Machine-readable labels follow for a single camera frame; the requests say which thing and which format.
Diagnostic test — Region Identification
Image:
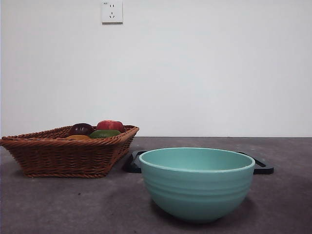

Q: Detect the white wall socket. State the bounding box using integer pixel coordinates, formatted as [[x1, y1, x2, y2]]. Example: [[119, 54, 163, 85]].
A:
[[101, 0, 123, 24]]

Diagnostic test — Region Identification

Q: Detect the brown wicker basket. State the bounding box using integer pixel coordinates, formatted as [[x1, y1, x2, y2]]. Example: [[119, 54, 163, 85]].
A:
[[0, 125, 139, 178]]

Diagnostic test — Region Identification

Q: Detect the green avocado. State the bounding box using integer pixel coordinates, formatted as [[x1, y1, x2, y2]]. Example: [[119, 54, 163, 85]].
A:
[[89, 129, 122, 139]]

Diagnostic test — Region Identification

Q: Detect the red apple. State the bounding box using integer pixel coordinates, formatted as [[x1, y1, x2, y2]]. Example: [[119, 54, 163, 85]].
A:
[[96, 119, 124, 133]]

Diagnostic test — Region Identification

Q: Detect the dark purple round fruit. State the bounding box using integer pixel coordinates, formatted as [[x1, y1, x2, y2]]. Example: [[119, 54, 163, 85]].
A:
[[69, 122, 95, 136]]

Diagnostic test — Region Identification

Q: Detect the dark rectangular tray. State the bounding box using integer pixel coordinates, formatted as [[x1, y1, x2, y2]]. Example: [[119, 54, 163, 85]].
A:
[[125, 150, 274, 175]]

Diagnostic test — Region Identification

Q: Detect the teal ribbed bowl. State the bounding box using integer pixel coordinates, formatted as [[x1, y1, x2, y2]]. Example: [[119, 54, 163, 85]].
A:
[[138, 147, 255, 224]]

